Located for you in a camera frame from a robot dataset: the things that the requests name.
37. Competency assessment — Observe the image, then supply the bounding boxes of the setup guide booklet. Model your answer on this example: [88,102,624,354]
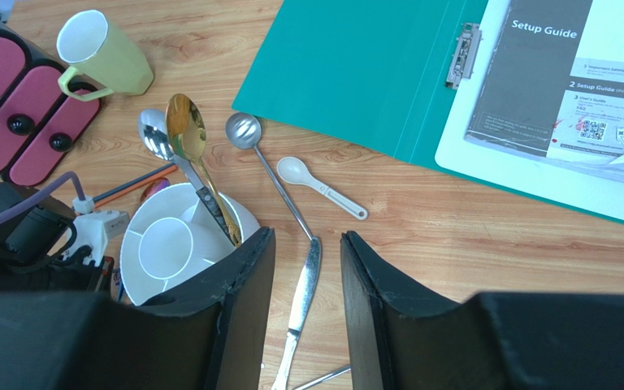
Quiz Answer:
[464,1,624,182]

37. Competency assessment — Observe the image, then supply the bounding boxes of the white plastic spoon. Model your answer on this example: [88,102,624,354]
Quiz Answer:
[277,156,369,220]

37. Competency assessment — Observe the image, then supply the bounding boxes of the gold spoon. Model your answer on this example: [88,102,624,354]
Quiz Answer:
[165,93,242,248]

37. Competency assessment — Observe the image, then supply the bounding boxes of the iridescent ornate handle utensil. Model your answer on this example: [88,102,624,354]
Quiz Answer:
[139,177,170,203]

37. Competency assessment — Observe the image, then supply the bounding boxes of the silver chopstick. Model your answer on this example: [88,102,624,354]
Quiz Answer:
[294,365,351,390]

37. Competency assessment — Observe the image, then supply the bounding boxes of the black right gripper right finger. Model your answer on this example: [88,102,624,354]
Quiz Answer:
[340,231,624,389]

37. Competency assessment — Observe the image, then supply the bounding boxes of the silver spoon dark handle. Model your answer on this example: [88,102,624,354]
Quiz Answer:
[137,108,240,247]

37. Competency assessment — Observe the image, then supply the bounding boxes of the pale yellow mug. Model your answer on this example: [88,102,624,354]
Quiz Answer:
[56,10,154,102]

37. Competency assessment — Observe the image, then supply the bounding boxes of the dark grey chopstick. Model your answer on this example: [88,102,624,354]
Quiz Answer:
[91,162,176,205]

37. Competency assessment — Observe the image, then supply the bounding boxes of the black pink drawer box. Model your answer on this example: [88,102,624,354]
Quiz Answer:
[0,20,102,186]

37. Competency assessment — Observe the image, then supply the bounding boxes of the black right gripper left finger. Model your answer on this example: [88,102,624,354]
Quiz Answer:
[0,227,276,389]

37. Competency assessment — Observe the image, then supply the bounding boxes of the white divided utensil holder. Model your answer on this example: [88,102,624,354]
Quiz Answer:
[119,183,235,306]

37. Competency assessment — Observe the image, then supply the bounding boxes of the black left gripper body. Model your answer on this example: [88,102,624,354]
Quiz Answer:
[0,197,114,292]

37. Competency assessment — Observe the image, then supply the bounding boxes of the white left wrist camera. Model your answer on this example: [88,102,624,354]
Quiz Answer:
[63,197,130,267]

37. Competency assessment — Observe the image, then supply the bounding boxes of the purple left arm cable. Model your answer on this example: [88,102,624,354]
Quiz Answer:
[0,171,87,240]

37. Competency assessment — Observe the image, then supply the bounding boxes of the green clipboard folder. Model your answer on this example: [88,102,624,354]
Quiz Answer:
[232,1,624,223]

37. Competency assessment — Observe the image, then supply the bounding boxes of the orange chopstick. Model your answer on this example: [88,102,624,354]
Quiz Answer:
[93,164,179,210]

